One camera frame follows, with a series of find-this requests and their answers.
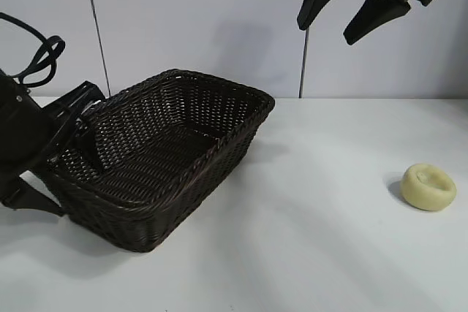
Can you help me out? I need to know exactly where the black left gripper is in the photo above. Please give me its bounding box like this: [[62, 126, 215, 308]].
[[0, 68, 111, 219]]

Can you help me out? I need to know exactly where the dark brown woven wicker basket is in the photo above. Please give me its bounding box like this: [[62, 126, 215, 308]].
[[49, 68, 276, 254]]

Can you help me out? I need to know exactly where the pale yellow egg yolk pastry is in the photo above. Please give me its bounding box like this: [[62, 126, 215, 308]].
[[399, 163, 458, 213]]

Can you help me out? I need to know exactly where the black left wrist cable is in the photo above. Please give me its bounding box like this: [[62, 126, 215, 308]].
[[0, 12, 67, 72], [20, 39, 56, 87]]

